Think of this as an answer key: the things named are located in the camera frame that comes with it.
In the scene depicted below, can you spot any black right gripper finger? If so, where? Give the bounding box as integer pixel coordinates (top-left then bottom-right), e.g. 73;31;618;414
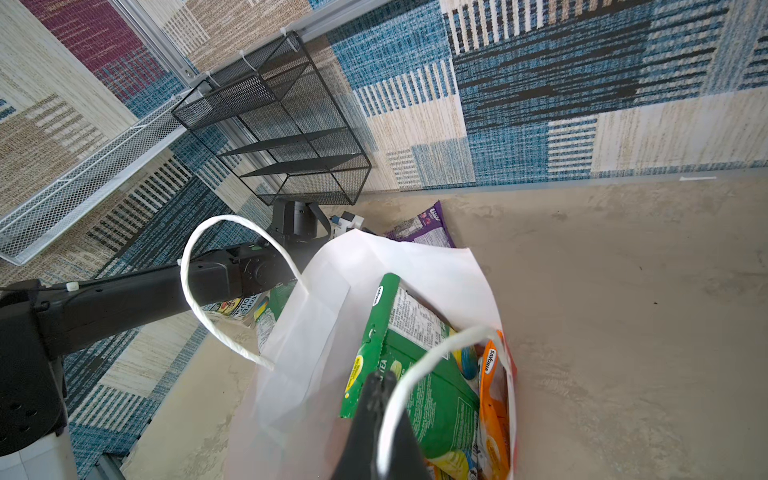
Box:
331;372;431;480

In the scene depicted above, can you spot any white wire mesh basket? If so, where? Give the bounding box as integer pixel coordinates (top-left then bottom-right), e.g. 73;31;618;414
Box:
1;92;186;266

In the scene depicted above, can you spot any orange snack bag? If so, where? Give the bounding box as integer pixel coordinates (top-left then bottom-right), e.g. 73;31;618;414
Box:
478;341;511;479

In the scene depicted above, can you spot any green snack bag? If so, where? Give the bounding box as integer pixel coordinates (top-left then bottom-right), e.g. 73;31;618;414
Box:
338;272;481;478
254;281;296;351

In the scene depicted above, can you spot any red paper gift bag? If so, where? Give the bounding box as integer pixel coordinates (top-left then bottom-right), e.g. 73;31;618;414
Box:
179;214;518;480

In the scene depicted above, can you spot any purple snack bag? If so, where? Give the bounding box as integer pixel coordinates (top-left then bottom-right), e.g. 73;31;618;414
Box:
385;201;456;248

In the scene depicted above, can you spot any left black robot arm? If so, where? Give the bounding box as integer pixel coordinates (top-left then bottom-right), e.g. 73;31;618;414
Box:
1;240;296;479

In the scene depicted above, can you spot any black wire mesh shelf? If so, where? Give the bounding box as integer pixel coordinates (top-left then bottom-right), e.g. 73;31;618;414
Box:
172;32;372;206

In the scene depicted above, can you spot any blue white snack pack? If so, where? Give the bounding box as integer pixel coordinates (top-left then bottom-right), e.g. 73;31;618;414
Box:
202;293;268;321

